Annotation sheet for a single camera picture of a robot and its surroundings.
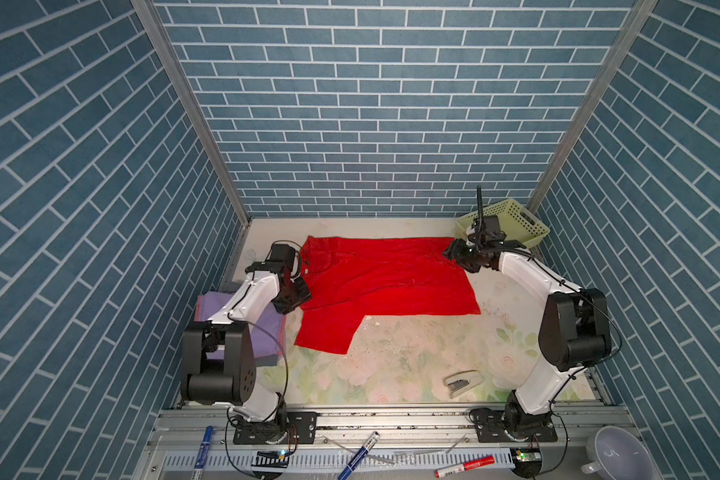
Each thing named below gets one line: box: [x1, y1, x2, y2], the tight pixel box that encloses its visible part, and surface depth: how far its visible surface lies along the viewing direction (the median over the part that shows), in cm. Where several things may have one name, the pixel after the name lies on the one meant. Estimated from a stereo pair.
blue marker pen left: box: [191, 426, 214, 480], surface depth 70 cm
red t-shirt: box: [294, 236, 482, 355], surface depth 103 cm
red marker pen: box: [434, 455, 496, 479], surface depth 69 cm
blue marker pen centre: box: [337, 431, 381, 480], surface depth 70 cm
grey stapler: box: [443, 370, 484, 399], surface depth 82 cm
